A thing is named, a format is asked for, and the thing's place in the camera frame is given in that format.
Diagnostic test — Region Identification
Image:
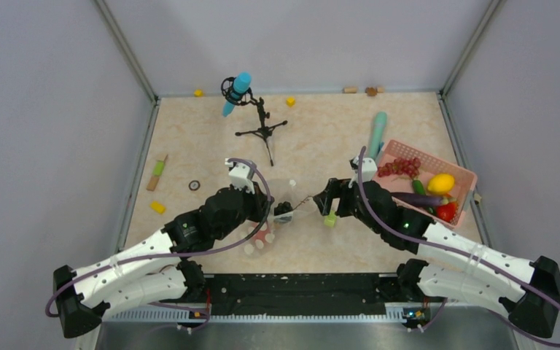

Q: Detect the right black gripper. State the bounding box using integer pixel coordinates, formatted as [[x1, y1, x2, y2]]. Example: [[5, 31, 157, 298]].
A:
[[314, 177, 383, 234]]

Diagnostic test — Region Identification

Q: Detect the black grape bunch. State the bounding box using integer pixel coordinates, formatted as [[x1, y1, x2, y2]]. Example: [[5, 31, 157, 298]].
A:
[[272, 196, 312, 225]]

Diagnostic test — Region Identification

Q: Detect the clear zip top bag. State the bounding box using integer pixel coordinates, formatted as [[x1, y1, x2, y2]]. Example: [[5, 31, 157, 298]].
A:
[[241, 179, 298, 257]]

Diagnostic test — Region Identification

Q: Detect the red grape bunch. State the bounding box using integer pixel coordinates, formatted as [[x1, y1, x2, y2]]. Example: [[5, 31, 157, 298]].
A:
[[377, 157, 421, 179]]

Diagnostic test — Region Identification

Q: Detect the purple eggplant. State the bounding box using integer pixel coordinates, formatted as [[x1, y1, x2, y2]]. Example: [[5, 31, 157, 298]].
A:
[[391, 192, 454, 207]]

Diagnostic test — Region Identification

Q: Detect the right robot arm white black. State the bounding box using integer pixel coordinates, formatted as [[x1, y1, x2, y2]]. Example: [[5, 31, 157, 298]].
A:
[[314, 178, 560, 339]]

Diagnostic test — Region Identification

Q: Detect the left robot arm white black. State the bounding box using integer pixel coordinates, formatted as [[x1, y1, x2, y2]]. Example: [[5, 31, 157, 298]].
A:
[[44, 185, 275, 338]]

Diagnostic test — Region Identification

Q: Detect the lime green toy brick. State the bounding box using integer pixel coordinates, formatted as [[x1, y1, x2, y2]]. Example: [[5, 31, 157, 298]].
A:
[[323, 214, 337, 228]]

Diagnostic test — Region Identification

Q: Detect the poker chip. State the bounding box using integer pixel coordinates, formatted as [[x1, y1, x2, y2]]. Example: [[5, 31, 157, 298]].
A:
[[188, 180, 201, 191]]

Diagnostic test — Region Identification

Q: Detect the yellow block near left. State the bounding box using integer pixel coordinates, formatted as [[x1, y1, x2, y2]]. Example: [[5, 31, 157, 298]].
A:
[[149, 201, 166, 214]]

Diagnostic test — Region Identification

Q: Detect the green and wood block stick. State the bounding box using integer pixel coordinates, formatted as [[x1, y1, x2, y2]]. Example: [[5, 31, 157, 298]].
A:
[[146, 153, 168, 192]]

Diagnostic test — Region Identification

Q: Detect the teal cylinder tube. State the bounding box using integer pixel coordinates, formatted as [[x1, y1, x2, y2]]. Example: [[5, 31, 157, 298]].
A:
[[367, 112, 388, 160]]

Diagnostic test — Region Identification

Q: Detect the green cucumber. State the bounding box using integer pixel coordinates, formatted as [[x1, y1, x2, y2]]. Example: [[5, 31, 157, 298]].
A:
[[411, 179, 427, 195]]

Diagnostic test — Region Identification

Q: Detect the yellow lemon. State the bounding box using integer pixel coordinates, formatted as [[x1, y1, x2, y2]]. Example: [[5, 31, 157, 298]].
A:
[[427, 173, 456, 195]]

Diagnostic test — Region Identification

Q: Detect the black microphone tripod stand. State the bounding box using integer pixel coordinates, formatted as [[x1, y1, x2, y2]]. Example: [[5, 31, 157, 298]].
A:
[[235, 87, 288, 166]]

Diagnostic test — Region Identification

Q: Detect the red pepper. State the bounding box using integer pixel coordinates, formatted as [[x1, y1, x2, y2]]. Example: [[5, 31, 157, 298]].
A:
[[435, 202, 457, 222]]

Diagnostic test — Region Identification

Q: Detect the blue microphone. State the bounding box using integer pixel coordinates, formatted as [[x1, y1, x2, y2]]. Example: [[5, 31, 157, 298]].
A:
[[221, 71, 252, 117]]

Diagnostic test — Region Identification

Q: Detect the pink plastic basket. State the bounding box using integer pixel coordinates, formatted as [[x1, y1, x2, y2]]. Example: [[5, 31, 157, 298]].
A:
[[373, 139, 478, 229]]

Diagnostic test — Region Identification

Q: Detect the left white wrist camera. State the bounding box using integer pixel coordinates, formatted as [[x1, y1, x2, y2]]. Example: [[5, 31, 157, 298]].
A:
[[225, 158, 256, 194]]

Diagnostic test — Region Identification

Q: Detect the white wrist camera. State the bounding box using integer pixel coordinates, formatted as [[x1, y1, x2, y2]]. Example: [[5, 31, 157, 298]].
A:
[[225, 158, 256, 194], [349, 157, 378, 188]]

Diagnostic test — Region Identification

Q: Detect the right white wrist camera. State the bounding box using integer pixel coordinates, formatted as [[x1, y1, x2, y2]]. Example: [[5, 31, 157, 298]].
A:
[[349, 157, 378, 188]]

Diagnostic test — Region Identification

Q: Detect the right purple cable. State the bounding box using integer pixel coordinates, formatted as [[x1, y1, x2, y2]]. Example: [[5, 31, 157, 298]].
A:
[[357, 146, 560, 349]]

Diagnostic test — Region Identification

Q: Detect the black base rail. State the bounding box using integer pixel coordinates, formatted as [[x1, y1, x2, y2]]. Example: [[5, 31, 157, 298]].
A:
[[203, 273, 408, 316]]

